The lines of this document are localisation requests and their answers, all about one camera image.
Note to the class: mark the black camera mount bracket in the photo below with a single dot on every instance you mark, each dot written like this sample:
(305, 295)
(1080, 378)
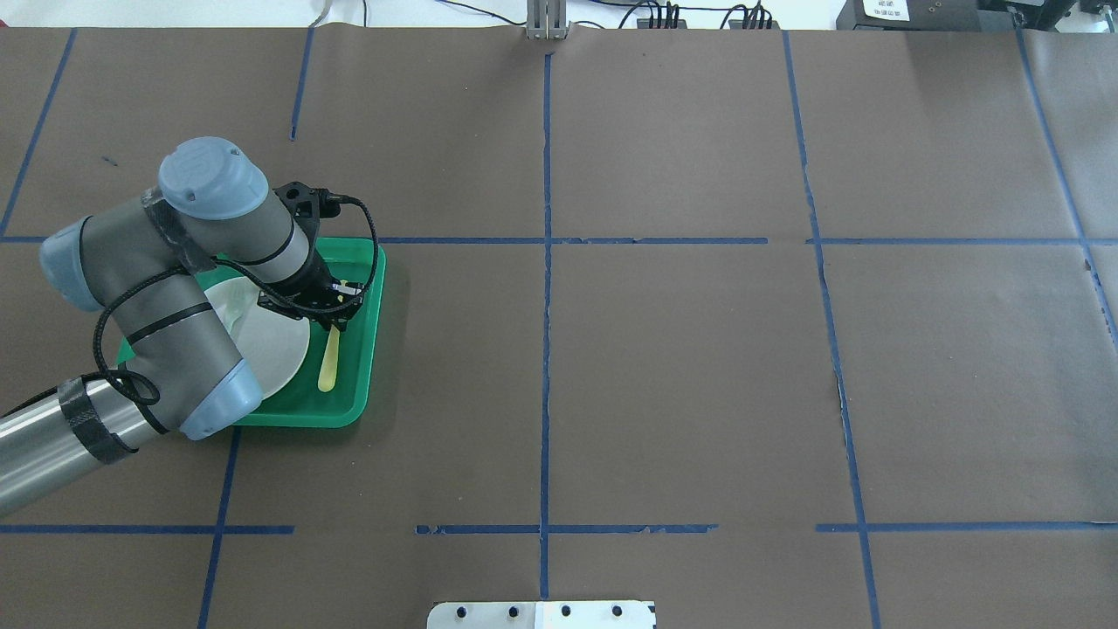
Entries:
(309, 206)

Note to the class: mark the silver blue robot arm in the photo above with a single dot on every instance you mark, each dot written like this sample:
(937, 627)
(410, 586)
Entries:
(164, 360)

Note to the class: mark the white round plate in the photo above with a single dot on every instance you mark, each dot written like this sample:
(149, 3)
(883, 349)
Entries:
(274, 346)

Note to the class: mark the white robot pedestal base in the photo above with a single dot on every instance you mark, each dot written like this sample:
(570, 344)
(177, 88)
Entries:
(544, 614)

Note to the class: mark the yellow plastic spoon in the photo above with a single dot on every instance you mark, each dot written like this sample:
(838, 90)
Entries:
(328, 374)

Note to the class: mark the green plastic tray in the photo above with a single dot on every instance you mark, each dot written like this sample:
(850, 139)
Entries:
(300, 403)

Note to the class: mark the pale green plastic fork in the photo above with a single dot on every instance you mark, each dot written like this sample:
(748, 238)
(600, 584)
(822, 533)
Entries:
(232, 309)

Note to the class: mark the aluminium frame post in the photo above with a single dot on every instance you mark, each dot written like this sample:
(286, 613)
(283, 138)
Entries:
(547, 20)

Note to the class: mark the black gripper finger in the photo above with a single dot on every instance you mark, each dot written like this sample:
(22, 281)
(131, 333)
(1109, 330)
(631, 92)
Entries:
(340, 320)
(345, 292)

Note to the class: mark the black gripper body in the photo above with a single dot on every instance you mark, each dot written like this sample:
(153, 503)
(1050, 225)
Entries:
(310, 281)

